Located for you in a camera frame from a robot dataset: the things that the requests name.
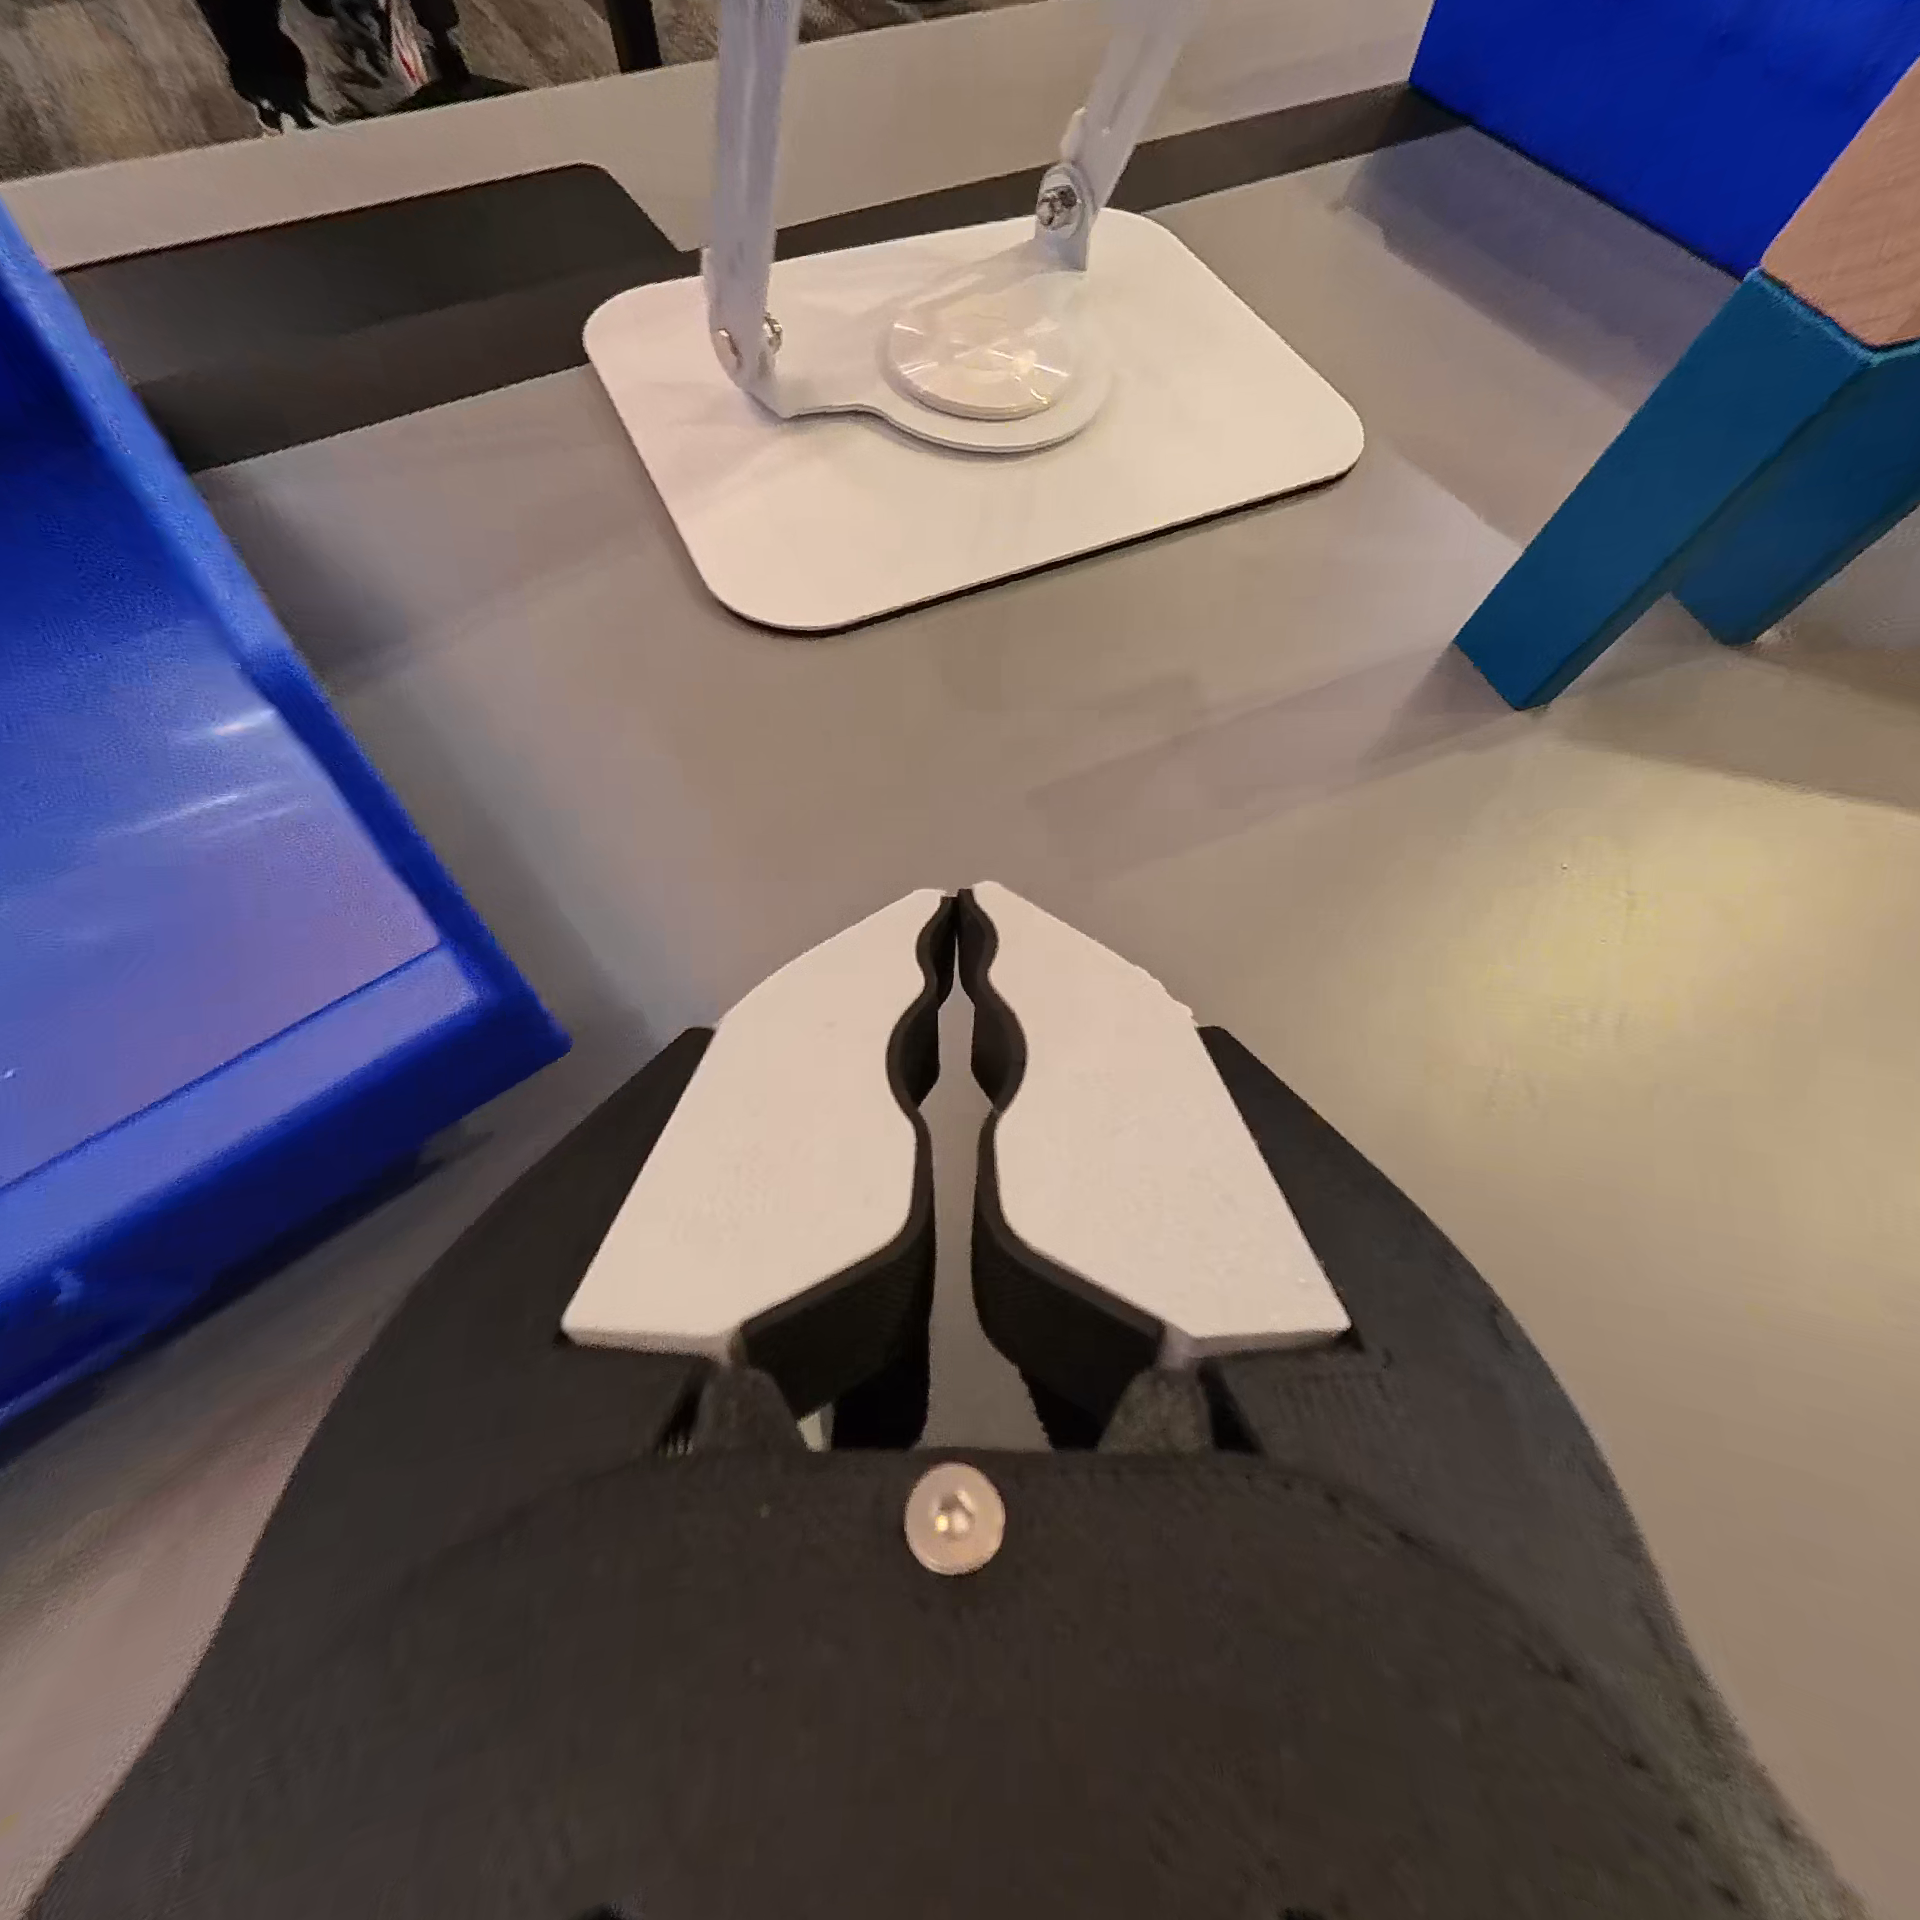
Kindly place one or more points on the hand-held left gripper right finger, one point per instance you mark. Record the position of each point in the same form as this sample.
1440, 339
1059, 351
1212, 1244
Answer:
1154, 1171

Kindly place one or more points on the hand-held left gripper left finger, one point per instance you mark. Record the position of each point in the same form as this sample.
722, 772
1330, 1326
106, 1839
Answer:
750, 1171

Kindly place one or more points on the blue plastic bin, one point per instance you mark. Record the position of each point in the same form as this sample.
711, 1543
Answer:
1622, 119
180, 901

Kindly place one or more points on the blue wooden block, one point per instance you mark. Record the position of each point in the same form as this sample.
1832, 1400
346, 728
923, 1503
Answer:
1650, 495
1815, 524

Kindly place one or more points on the natural wooden arch block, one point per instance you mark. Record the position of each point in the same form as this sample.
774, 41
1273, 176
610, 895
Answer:
1860, 224

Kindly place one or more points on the white document stand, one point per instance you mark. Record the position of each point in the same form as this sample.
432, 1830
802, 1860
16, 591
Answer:
902, 524

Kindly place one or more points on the black table leg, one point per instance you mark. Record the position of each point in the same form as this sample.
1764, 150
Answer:
633, 31

